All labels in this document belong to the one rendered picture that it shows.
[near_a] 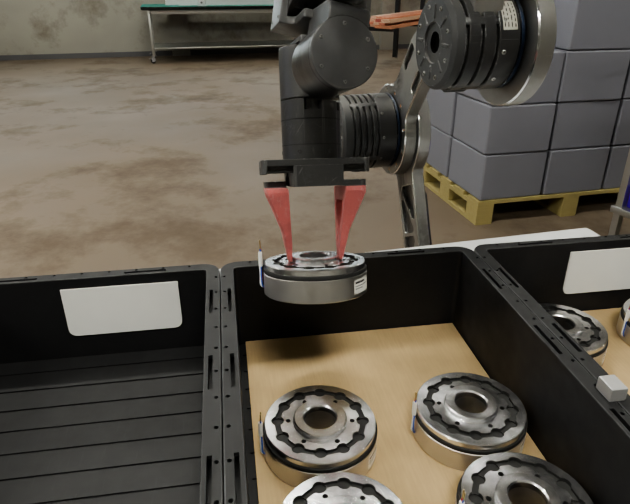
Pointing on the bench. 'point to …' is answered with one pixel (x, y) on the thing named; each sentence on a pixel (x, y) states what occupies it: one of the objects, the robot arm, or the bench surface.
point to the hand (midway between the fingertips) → (315, 251)
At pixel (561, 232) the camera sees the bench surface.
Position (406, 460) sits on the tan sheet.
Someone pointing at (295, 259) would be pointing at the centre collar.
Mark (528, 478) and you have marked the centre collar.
